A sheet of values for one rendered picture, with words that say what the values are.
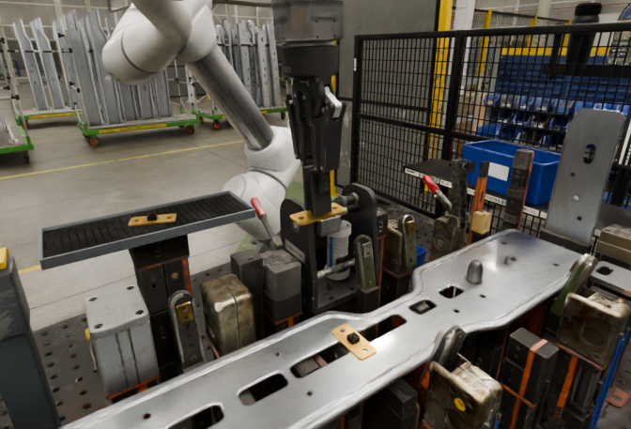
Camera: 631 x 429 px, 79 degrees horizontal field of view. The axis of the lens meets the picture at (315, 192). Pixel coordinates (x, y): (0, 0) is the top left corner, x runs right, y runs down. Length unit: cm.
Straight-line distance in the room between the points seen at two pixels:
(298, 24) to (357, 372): 51
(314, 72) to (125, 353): 48
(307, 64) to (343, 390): 46
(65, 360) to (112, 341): 65
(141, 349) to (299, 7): 52
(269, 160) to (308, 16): 85
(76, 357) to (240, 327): 66
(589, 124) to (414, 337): 71
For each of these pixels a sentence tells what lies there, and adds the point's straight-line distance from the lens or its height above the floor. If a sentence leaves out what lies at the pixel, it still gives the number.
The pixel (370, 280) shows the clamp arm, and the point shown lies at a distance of 85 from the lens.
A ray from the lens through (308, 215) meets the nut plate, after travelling 58.
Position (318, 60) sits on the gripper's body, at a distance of 50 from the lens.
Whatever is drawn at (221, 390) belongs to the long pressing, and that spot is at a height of 100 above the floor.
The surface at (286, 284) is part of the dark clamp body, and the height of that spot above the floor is 104.
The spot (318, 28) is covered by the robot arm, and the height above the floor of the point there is 149.
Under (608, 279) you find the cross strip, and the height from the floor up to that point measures 100.
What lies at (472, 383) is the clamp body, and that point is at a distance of 62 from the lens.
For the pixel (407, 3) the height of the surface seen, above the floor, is 181.
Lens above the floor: 147
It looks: 20 degrees down
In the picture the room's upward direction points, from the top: straight up
